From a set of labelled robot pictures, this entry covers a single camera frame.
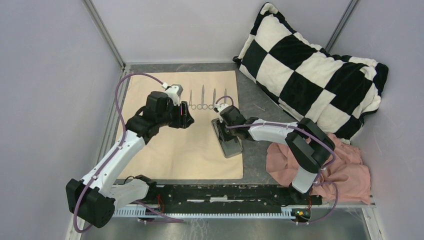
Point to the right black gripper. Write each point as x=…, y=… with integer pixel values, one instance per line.
x=223, y=136

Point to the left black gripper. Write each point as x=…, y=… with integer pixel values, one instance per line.
x=183, y=121

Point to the metal instrument tray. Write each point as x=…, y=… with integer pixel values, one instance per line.
x=229, y=148

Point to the beige cloth wrap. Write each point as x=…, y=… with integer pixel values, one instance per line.
x=184, y=154

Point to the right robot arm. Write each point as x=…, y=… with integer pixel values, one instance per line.
x=310, y=146

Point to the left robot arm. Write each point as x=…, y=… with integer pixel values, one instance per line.
x=95, y=197

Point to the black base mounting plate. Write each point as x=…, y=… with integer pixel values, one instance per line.
x=225, y=198

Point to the black white checkered pillow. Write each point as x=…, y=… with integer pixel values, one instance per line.
x=335, y=91

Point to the pink crumpled cloth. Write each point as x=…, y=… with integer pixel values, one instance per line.
x=348, y=172

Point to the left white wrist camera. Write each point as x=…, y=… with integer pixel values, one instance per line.
x=174, y=92

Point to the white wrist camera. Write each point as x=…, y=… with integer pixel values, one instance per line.
x=174, y=92
x=219, y=107

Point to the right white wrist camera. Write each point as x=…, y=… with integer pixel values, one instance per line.
x=219, y=107

